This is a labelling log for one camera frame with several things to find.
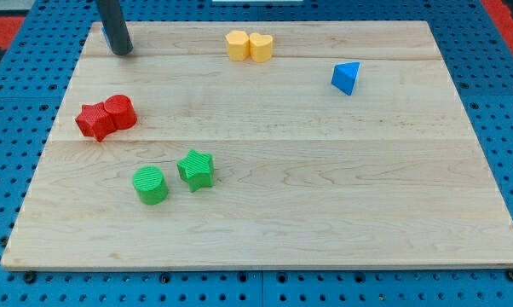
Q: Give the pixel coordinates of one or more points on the yellow heart block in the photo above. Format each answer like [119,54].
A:
[261,47]

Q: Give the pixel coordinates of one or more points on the yellow hexagon block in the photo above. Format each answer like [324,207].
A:
[237,45]

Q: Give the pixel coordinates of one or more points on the wooden board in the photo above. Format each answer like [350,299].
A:
[306,177]

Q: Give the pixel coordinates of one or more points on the green star block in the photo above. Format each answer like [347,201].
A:
[197,170]

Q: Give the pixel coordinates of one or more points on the green cylinder block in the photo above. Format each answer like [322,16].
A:
[149,184]

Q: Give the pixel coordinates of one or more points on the blue triangle block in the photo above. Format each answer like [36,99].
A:
[344,76]

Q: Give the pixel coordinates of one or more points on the red cylinder block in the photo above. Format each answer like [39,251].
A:
[121,111]

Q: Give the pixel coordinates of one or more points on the red star block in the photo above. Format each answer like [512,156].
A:
[95,121]

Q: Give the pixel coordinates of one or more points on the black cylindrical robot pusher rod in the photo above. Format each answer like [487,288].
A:
[114,26]

